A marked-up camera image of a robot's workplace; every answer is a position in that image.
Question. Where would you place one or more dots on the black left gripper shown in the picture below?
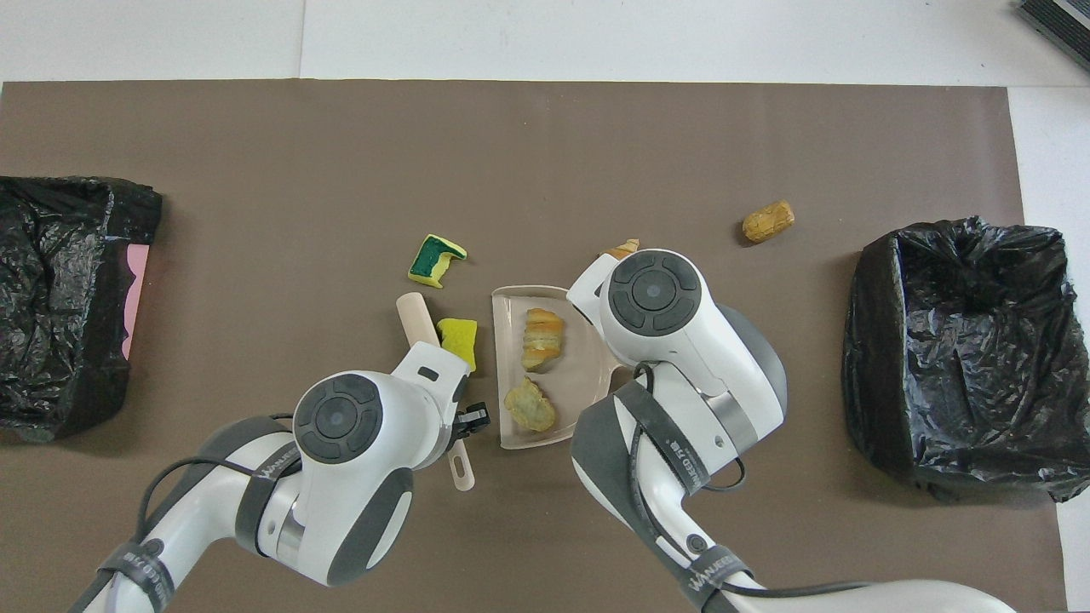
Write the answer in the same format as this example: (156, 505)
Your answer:
(461, 409)

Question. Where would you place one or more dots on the round pale bread chunk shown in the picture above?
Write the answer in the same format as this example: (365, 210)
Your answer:
(530, 404)

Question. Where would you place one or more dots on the wavy yellow sponge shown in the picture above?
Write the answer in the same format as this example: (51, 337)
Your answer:
(458, 336)

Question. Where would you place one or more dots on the beige plastic dustpan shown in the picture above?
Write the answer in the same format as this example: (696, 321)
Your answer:
(511, 340)

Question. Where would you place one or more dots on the long pale bread chunk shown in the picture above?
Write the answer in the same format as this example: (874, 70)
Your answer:
(543, 339)

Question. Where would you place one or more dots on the beige brush with black bristles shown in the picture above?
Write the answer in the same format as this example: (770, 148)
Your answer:
(415, 319)

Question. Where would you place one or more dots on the yellow and green sponge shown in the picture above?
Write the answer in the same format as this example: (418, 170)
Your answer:
(430, 255)

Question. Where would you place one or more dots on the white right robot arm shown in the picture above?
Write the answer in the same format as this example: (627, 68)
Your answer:
(656, 294)

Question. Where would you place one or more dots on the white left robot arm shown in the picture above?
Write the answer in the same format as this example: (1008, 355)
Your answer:
(341, 426)

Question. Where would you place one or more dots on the pink plastic bin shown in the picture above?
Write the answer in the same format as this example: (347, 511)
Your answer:
(136, 289)

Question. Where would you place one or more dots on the black trash bag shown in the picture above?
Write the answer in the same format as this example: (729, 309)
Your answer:
(979, 383)
(60, 340)

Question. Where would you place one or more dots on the sliced croissant piece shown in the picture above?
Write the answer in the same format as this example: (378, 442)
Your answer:
(624, 250)

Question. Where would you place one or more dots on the brown table mat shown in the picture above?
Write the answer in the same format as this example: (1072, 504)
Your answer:
(255, 153)

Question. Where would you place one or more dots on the brown bread roll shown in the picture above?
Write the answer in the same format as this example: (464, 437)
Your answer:
(768, 222)

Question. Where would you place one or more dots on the dark ribbed device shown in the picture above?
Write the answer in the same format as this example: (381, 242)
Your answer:
(1064, 21)

